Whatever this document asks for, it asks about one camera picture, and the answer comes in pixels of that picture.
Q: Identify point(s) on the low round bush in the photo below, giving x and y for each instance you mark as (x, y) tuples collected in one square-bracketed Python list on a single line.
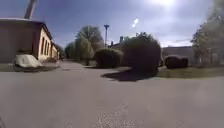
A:
[(108, 58)]

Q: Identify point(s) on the pole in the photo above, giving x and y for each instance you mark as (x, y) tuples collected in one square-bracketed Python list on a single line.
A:
[(106, 35)]

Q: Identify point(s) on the large round bush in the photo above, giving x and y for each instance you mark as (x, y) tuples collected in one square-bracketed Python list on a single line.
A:
[(141, 53)]

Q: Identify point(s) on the pale green tree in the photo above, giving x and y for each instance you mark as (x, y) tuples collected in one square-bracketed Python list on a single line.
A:
[(87, 41)]

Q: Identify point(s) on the grey asphalt road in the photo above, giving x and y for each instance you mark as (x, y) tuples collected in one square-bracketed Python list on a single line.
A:
[(83, 100)]

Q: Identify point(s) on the low trimmed hedge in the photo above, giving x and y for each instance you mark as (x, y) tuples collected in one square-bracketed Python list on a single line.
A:
[(176, 62)]

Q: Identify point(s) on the grass verge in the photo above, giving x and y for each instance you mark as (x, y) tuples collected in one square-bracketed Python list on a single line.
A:
[(193, 72)]

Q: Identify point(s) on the pale covered object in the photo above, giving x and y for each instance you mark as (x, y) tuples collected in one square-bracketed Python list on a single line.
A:
[(26, 61)]

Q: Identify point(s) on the yellow building with arched windows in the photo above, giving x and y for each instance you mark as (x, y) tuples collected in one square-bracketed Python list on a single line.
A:
[(20, 40)]

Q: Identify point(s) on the tall chimney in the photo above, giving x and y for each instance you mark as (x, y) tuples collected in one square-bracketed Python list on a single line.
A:
[(30, 9)]

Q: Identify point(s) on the large leafy tree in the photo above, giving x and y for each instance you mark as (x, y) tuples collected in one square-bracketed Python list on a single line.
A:
[(210, 40)]

